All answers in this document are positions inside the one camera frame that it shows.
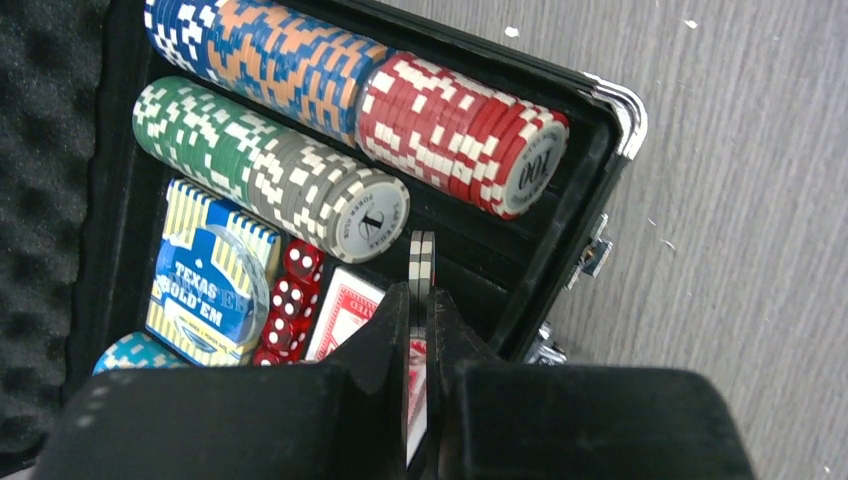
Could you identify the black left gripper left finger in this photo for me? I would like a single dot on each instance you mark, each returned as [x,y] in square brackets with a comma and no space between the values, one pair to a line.
[344,417]

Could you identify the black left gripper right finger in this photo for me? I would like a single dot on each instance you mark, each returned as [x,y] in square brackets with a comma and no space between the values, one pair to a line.
[489,418]

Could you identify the clear round dealer button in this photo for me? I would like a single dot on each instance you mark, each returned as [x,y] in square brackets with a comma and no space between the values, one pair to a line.
[213,275]

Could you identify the blue playing card deck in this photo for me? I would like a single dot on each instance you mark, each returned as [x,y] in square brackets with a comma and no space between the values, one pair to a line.
[189,205]

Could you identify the black poker set case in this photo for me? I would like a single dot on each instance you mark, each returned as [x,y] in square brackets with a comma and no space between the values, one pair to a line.
[82,206]

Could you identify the red playing card deck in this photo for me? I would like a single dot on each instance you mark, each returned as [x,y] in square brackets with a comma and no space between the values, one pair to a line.
[349,303]

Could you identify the red dice in case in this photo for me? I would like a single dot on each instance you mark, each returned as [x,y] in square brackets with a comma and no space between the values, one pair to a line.
[293,305]

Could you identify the white poker chip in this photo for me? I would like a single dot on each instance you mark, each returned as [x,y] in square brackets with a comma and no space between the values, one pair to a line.
[417,331]
[427,263]

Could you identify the green white chip stack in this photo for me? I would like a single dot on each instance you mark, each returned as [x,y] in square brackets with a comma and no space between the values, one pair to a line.
[294,182]

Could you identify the blue yellow chip stack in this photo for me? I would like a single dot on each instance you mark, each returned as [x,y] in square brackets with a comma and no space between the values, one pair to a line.
[137,350]

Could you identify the blue red chip stack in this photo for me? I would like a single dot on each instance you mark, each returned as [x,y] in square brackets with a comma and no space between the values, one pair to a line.
[480,145]

